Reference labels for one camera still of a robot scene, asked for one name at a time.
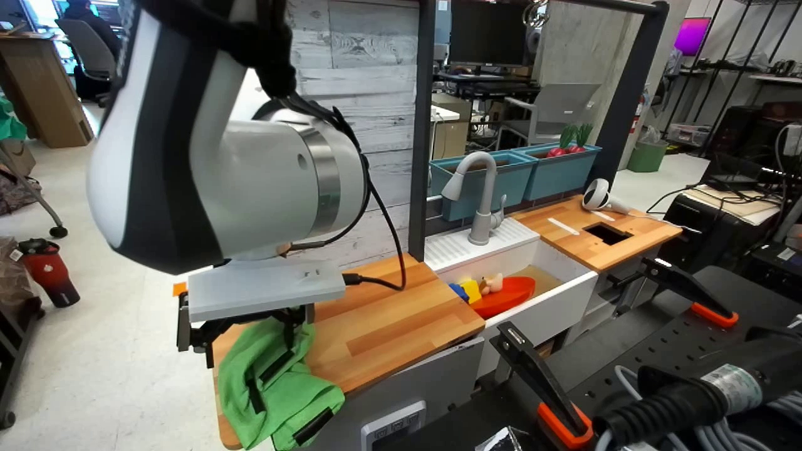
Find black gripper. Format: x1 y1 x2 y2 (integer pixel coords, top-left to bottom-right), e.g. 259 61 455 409
213 304 338 446

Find green cloth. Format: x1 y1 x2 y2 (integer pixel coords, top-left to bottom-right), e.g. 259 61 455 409
213 316 348 451

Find grey metal cabinet front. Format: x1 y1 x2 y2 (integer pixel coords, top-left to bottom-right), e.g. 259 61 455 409
307 334 490 451

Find plain wooden countertop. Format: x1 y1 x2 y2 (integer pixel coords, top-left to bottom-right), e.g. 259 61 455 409
209 252 489 451

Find yellow toy block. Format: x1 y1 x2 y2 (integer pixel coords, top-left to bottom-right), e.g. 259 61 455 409
457 277 486 309

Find cream pink toy figure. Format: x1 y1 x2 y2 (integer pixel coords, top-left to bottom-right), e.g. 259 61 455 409
479 270 509 299

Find red bowl with toys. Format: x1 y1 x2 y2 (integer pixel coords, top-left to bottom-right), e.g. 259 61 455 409
466 274 538 323

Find black clamp orange grip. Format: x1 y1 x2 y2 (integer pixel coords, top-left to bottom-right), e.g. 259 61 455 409
649 257 744 334
489 322 599 451

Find grey toy faucet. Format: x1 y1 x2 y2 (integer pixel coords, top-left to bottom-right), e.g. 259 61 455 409
439 148 509 248

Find white toy sink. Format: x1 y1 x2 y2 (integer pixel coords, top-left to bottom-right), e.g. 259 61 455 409
424 219 600 381

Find red black canister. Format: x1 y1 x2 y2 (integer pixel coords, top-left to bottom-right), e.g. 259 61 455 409
18 235 84 312

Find black wheeled stand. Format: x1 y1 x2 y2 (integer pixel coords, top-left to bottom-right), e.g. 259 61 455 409
0 304 48 435

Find teal plastic bin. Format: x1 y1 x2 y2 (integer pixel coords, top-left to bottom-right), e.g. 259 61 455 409
427 151 538 227
519 143 603 205

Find white flat strip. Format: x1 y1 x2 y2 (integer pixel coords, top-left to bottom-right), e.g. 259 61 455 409
545 215 584 242

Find white round roll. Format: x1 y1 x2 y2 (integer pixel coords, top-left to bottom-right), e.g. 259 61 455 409
579 175 613 214

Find red toy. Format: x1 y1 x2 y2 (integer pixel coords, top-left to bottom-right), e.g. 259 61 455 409
545 146 589 163

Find black perforated breadboard plate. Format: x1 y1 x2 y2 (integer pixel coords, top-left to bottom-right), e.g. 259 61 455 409
548 263 802 451

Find wooden countertop with cutout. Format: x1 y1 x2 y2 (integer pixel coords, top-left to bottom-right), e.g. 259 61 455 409
509 195 687 277

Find wooden desk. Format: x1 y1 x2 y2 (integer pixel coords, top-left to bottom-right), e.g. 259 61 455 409
0 30 94 154

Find light grey chair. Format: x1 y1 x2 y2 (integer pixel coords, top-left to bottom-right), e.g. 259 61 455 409
504 81 603 151

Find grey office chair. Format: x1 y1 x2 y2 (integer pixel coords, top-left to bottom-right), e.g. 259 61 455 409
54 19 120 89

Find black monitor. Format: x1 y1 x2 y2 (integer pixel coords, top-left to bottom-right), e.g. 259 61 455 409
447 0 534 70

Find green waste bin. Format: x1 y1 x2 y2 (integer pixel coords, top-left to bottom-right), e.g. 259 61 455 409
627 135 672 175

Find black equipment case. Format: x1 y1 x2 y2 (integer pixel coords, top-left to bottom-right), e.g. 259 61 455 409
708 103 802 184

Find metal shelf rack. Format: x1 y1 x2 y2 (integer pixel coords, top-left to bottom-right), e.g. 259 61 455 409
663 0 802 155

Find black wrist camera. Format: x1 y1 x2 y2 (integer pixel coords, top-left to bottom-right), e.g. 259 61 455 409
172 292 221 372

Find light grey wrist mount plate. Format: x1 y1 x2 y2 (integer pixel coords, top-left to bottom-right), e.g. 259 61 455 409
182 257 350 327

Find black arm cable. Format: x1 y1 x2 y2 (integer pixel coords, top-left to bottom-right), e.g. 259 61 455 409
283 93 411 295

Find wide black frame post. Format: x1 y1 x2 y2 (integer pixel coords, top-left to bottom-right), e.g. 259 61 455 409
405 0 440 263

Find slanted black frame post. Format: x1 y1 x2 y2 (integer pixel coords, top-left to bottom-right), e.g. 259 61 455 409
589 4 672 190

